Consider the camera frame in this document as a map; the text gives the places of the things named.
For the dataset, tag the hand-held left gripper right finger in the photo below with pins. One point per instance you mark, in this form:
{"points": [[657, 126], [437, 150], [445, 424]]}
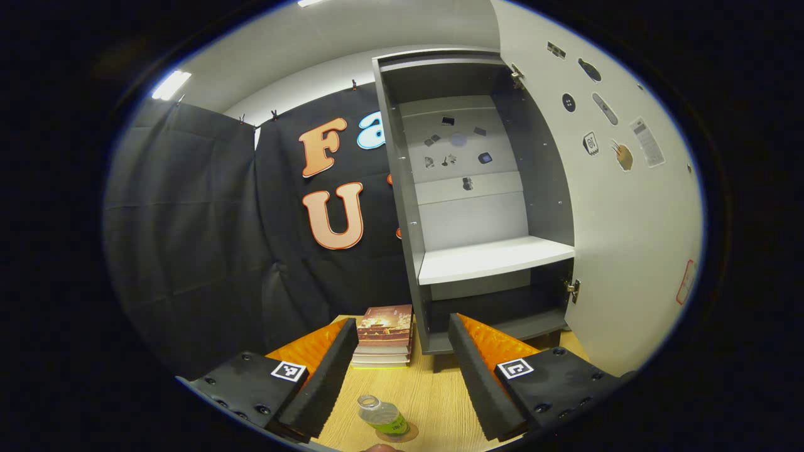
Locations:
{"points": [[477, 383]]}

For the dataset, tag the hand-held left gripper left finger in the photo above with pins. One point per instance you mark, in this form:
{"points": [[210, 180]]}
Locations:
{"points": [[326, 383]]}

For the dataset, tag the clear bottle green label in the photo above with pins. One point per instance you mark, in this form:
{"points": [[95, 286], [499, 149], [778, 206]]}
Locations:
{"points": [[386, 417]]}

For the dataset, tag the brown round coaster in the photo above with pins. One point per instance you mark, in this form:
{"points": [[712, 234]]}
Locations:
{"points": [[411, 433]]}

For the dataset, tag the beige cabinet door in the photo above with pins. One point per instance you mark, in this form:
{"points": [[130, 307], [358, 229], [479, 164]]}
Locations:
{"points": [[628, 251]]}

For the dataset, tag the white cabinet shelf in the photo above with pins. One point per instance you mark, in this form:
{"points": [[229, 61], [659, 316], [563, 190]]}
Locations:
{"points": [[496, 260]]}

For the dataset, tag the metal door hinge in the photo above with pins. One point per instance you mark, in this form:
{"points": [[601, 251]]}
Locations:
{"points": [[517, 75], [573, 290]]}

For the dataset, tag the white edged book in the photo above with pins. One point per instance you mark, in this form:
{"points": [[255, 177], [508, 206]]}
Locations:
{"points": [[383, 355]]}

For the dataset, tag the black backdrop cloth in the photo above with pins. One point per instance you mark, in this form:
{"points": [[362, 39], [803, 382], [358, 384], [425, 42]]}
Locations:
{"points": [[188, 220]]}

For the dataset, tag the small ceiling light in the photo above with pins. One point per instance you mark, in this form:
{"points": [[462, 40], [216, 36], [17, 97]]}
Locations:
{"points": [[171, 85]]}

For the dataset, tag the large ceiling light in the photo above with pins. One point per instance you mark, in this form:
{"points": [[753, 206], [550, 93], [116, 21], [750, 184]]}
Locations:
{"points": [[309, 2]]}

